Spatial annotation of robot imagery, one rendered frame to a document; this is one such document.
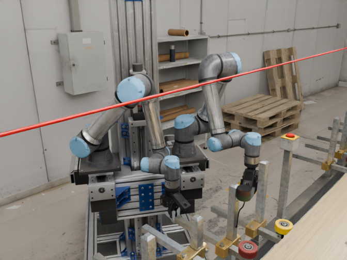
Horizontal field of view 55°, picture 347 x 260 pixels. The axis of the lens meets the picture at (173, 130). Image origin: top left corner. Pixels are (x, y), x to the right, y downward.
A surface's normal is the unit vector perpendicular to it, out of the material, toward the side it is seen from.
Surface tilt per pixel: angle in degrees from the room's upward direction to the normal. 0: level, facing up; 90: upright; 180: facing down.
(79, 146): 95
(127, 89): 85
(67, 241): 0
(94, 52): 90
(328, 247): 0
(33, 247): 0
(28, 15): 90
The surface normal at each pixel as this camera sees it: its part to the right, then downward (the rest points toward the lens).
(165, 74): 0.68, 0.25
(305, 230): -0.01, -0.94
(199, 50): -0.74, 0.24
